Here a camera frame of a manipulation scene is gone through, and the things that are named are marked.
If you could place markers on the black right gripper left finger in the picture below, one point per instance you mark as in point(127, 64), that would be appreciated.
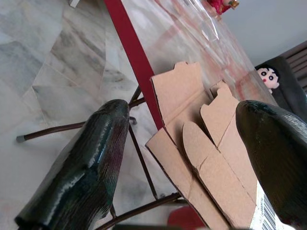
point(81, 172)

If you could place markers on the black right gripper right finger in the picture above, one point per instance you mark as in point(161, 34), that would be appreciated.
point(278, 158)

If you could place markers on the flattened brown cardboard box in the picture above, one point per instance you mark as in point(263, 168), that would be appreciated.
point(216, 172)

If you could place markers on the dark grey sofa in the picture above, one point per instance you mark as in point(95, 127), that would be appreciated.
point(291, 83)

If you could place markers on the cartoon boy plush doll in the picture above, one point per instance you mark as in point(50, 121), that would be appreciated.
point(267, 76)

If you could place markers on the dark brown slatted furniture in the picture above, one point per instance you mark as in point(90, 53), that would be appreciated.
point(298, 60)

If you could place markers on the red stool seat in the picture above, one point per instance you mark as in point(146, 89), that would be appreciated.
point(184, 219)

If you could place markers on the red folding table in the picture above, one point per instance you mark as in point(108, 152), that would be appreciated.
point(129, 45)

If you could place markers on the clear plastic table cover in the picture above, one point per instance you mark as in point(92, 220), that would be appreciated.
point(189, 38)

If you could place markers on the red figurine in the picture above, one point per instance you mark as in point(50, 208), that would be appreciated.
point(219, 4)

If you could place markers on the small white object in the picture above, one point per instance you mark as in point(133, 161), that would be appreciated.
point(74, 2)

